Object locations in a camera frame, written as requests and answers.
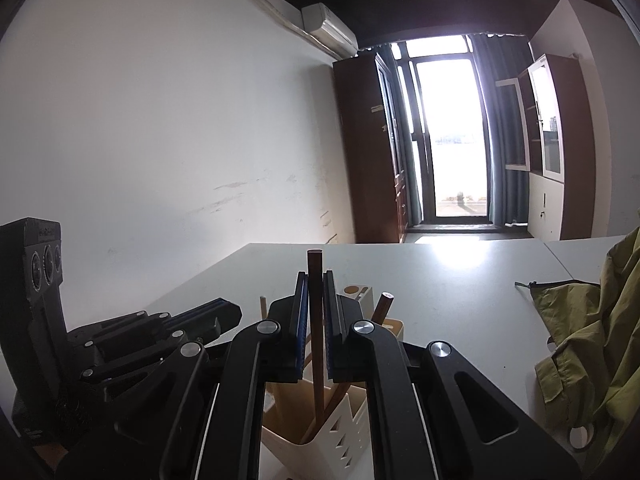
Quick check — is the dark brown chopstick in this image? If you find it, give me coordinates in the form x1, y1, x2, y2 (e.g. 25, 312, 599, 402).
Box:
302, 292, 394, 444
305, 249, 324, 442

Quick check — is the light wooden chopstick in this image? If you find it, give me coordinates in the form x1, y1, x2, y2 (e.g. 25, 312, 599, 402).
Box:
259, 296, 268, 320

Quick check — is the white slotted utensil holder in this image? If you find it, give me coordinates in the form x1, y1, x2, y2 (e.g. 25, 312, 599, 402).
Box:
259, 284, 407, 480

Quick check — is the tape roll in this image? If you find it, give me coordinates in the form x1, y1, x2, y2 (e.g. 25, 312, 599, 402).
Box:
568, 424, 596, 453

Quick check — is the olive green jacket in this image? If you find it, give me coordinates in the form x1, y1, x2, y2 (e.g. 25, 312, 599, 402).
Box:
525, 230, 639, 474

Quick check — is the dark brown wooden wardrobe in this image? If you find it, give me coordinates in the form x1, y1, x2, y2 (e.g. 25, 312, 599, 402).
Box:
333, 51, 408, 244

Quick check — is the balcony glass door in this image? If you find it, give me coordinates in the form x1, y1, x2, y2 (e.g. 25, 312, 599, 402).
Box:
390, 35, 490, 226

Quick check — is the glass door cabinet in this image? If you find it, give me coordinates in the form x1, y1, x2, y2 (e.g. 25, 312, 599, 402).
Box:
496, 54, 596, 242

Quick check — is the white air conditioner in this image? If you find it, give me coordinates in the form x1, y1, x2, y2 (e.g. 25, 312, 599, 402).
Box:
302, 3, 359, 58

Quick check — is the dark blue curtain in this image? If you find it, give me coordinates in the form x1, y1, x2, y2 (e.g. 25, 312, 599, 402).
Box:
471, 34, 533, 226

